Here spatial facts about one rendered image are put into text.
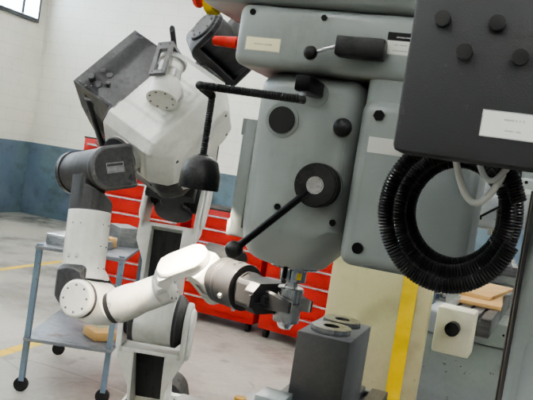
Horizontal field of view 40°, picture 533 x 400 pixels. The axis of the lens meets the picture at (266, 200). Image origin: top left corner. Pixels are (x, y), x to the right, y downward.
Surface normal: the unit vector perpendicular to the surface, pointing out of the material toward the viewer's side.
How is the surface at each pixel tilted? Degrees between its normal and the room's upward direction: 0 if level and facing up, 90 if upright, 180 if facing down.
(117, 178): 79
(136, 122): 58
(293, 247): 118
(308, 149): 90
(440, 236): 90
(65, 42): 90
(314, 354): 90
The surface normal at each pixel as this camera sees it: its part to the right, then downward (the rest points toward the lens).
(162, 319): -0.04, -0.11
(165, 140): 0.57, 0.06
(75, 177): -0.68, -0.17
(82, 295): -0.33, -0.18
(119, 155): 0.73, -0.05
